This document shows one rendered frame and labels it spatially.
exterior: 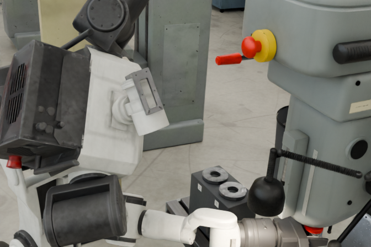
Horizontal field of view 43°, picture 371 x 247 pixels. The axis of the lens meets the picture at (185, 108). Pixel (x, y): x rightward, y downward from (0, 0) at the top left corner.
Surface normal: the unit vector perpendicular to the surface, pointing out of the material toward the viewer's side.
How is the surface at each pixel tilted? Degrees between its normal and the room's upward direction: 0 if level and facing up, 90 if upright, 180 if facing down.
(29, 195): 80
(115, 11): 63
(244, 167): 0
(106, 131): 58
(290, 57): 90
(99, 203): 20
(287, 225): 0
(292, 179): 90
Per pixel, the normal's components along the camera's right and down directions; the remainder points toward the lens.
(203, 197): -0.85, 0.18
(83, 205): -0.10, -0.72
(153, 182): 0.05, -0.90
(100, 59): 0.65, -0.20
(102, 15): 0.00, -0.03
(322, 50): -0.22, 0.41
